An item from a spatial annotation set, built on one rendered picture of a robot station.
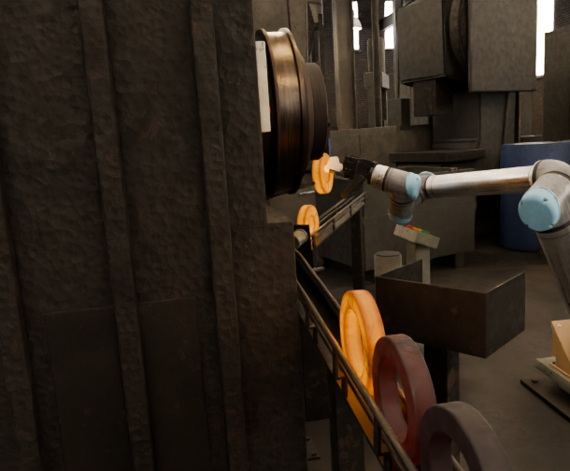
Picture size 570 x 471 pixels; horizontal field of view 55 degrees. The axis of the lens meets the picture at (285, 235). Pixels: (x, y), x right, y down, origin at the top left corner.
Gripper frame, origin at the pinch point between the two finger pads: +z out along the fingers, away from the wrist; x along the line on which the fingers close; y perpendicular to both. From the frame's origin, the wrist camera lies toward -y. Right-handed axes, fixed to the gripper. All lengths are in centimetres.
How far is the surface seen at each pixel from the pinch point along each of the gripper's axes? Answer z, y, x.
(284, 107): -11, 23, 70
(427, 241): -41, -25, -37
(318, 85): -12, 30, 55
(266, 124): -19, 20, 95
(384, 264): -27, -38, -29
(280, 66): -6, 33, 68
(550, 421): -103, -67, -2
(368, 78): 229, 57, -813
